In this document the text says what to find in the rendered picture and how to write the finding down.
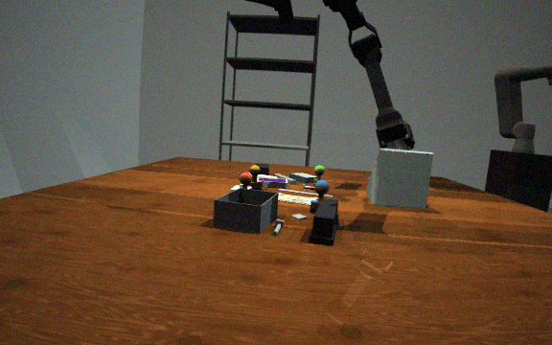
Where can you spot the white inspection card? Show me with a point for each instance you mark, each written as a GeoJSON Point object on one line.
{"type": "Point", "coordinates": [296, 199]}

